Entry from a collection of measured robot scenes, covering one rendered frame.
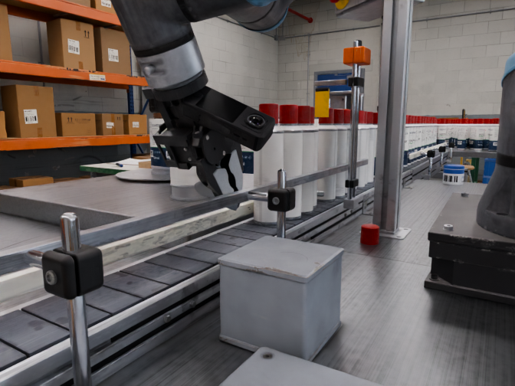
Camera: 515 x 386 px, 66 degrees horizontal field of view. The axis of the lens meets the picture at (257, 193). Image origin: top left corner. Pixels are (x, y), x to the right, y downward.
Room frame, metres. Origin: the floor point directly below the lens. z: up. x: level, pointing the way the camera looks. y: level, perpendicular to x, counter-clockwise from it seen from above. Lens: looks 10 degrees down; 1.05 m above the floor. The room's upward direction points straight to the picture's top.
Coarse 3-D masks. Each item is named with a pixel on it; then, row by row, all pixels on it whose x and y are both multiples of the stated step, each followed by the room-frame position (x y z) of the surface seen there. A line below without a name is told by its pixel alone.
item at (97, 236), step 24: (336, 168) 0.83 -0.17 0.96; (240, 192) 0.52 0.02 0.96; (264, 192) 0.58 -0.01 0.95; (144, 216) 0.38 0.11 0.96; (168, 216) 0.40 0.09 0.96; (192, 216) 0.44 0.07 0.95; (48, 240) 0.30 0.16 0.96; (96, 240) 0.33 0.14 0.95; (0, 264) 0.26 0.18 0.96; (24, 264) 0.28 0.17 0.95
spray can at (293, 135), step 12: (288, 108) 0.71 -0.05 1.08; (288, 120) 0.71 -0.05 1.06; (288, 132) 0.70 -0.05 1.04; (300, 132) 0.71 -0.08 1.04; (288, 144) 0.70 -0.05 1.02; (300, 144) 0.71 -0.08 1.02; (288, 156) 0.70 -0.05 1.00; (300, 156) 0.71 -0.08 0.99; (288, 168) 0.70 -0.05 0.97; (300, 168) 0.71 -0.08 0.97; (300, 192) 0.71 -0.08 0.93; (300, 204) 0.72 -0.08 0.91; (288, 216) 0.70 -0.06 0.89; (300, 216) 0.72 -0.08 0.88
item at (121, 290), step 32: (256, 224) 0.67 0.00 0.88; (288, 224) 0.67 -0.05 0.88; (160, 256) 0.50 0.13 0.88; (192, 256) 0.50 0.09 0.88; (128, 288) 0.40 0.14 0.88; (160, 288) 0.40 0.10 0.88; (0, 320) 0.33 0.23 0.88; (32, 320) 0.33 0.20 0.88; (64, 320) 0.33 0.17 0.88; (96, 320) 0.33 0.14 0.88; (0, 352) 0.28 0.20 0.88; (32, 352) 0.28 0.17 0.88
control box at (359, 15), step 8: (344, 0) 0.91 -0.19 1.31; (352, 0) 0.88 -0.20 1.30; (360, 0) 0.86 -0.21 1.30; (368, 0) 0.84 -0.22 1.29; (376, 0) 0.82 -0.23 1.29; (416, 0) 0.82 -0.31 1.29; (424, 0) 0.83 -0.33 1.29; (336, 8) 0.93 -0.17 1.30; (344, 8) 0.91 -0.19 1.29; (352, 8) 0.89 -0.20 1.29; (360, 8) 0.88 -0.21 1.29; (368, 8) 0.88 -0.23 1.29; (376, 8) 0.88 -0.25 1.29; (336, 16) 0.95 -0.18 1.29; (344, 16) 0.94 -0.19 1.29; (352, 16) 0.94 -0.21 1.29; (360, 16) 0.94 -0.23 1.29; (368, 16) 0.94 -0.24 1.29; (376, 16) 0.94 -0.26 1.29
